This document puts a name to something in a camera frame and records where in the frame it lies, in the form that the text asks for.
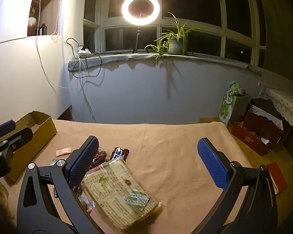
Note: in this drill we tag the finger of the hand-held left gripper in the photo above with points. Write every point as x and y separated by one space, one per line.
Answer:
19 137
5 126

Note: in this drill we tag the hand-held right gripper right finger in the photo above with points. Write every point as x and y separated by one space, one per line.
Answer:
211 163

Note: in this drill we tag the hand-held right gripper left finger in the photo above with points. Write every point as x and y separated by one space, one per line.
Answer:
86 160

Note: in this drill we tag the red snack packet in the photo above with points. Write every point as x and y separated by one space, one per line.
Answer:
101 156

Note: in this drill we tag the brown cardboard box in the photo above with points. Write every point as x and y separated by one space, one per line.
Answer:
39 131

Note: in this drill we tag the pink candy wrapper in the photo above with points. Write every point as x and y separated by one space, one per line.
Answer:
63 151

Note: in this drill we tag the brown chocolate bar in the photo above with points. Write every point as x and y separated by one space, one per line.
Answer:
119 154

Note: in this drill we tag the clear cracker package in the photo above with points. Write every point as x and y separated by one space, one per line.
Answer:
112 187

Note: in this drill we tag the black snack packet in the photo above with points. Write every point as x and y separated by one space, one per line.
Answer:
55 192

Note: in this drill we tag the green striped sachet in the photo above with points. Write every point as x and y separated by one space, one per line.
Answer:
136 198

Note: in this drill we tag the red storage box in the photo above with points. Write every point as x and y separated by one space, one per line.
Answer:
254 136

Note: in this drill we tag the green paper bag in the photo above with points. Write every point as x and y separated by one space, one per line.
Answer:
225 107

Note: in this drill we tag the white cabinet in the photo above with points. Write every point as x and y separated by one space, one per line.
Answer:
14 65

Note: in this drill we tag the red booklet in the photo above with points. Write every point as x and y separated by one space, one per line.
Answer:
277 175

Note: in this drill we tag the white lace tablecloth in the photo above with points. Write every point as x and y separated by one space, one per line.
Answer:
285 102

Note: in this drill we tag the black bottle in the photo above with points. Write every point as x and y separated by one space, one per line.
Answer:
42 29

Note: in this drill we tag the white power strip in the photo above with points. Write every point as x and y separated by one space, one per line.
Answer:
83 52

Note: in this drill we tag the white red vase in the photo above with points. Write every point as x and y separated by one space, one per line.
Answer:
31 22

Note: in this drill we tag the grey window sill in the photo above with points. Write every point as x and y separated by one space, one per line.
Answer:
136 57

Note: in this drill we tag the potted spider plant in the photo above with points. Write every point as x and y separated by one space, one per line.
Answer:
174 45

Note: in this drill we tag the black light tripod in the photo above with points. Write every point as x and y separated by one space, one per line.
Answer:
136 39

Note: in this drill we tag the wooden wall shelf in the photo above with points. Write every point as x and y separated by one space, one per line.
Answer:
51 4

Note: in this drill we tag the white window frame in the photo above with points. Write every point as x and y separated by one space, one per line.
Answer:
190 23

